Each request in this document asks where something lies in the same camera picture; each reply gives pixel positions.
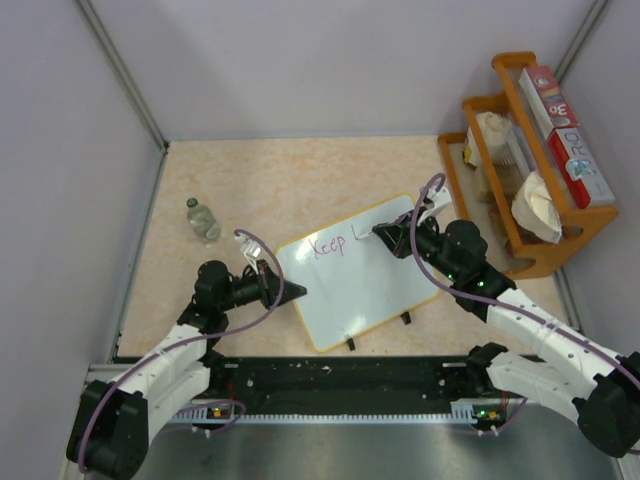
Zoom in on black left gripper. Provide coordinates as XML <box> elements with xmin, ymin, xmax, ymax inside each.
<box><xmin>219</xmin><ymin>259</ymin><xmax>305</xmax><ymax>312</ymax></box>

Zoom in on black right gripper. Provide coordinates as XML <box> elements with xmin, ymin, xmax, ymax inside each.
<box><xmin>375</xmin><ymin>206</ymin><xmax>461</xmax><ymax>282</ymax></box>

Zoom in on yellow-framed whiteboard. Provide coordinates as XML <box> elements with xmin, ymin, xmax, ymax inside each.
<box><xmin>276</xmin><ymin>193</ymin><xmax>438</xmax><ymax>352</ymax></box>

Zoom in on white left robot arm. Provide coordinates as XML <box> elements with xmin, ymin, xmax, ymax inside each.
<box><xmin>66</xmin><ymin>260</ymin><xmax>307</xmax><ymax>479</ymax></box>

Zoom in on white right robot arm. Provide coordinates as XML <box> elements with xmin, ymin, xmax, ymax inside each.
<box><xmin>372</xmin><ymin>214</ymin><xmax>639</xmax><ymax>458</ymax></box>

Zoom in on black whiteboard clip upper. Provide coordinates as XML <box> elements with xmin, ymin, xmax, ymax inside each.
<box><xmin>400</xmin><ymin>311</ymin><xmax>412</xmax><ymax>326</ymax></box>

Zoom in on small yellow white box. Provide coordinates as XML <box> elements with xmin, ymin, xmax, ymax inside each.
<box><xmin>462</xmin><ymin>128</ymin><xmax>482</xmax><ymax>168</ymax></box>

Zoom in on clear plastic bottle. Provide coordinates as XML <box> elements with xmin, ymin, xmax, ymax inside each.
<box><xmin>186</xmin><ymin>197</ymin><xmax>220</xmax><ymax>243</ymax></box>

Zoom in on orange wooden rack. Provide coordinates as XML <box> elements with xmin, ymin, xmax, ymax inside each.
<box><xmin>438</xmin><ymin>51</ymin><xmax>618</xmax><ymax>280</ymax></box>

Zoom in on crumpled beige cloth front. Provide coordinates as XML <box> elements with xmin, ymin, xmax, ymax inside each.
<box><xmin>511</xmin><ymin>171</ymin><xmax>562</xmax><ymax>244</ymax></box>

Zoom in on red white box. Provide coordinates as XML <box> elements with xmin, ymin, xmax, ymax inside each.
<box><xmin>548</xmin><ymin>128</ymin><xmax>615</xmax><ymax>209</ymax></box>

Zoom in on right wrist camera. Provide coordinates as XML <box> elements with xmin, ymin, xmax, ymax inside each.
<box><xmin>417</xmin><ymin>187</ymin><xmax>452</xmax><ymax>226</ymax></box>

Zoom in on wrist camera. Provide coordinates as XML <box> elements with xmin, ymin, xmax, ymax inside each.
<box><xmin>234</xmin><ymin>229</ymin><xmax>262</xmax><ymax>273</ymax></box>
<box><xmin>417</xmin><ymin>187</ymin><xmax>452</xmax><ymax>226</ymax></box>

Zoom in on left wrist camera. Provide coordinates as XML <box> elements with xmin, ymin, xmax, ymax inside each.
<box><xmin>234</xmin><ymin>229</ymin><xmax>262</xmax><ymax>273</ymax></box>

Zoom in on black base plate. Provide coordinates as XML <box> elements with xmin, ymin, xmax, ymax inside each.
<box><xmin>195</xmin><ymin>356</ymin><xmax>504</xmax><ymax>417</ymax></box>

